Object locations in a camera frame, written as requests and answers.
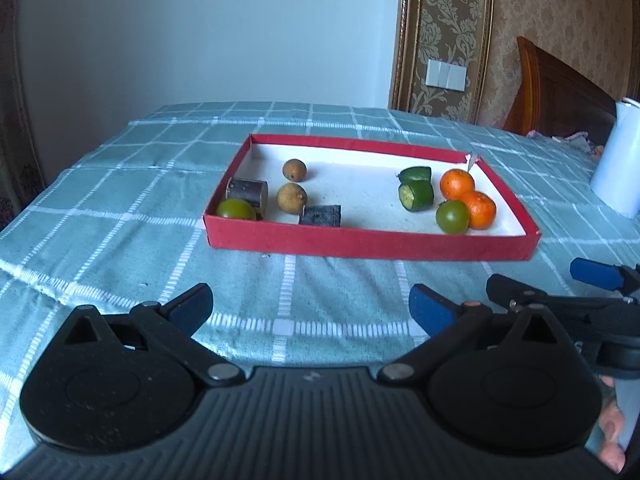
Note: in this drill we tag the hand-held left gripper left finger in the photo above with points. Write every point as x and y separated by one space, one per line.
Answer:
192 307

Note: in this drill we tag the brown longan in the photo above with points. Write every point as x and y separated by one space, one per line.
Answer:
291 198
294 170

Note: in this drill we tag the green cucumber piece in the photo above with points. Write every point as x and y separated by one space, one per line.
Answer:
417 197
416 175

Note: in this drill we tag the gold framed wallpaper panel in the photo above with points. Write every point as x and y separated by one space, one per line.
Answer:
450 25

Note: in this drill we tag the white wall light switch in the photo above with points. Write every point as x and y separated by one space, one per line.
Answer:
447 75

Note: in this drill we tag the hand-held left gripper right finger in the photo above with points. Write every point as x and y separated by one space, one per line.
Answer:
430 310

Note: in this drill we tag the teal checked tablecloth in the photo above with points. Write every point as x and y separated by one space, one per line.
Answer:
125 185

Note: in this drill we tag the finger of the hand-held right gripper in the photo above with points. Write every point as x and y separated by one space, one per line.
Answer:
595 274
507 289

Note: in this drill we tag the white electric kettle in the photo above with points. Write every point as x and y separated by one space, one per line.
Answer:
620 160

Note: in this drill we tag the red cardboard box tray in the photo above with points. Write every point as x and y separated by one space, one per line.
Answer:
360 195

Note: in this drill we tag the wooden bed headboard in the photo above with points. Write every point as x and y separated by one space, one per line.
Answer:
555 95

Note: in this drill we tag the small orange mandarin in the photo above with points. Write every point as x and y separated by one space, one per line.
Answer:
481 211
455 182

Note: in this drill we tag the green tomato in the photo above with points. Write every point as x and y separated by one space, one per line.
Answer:
235 208
452 217

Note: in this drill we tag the person's right hand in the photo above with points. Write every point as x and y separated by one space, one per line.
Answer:
612 430

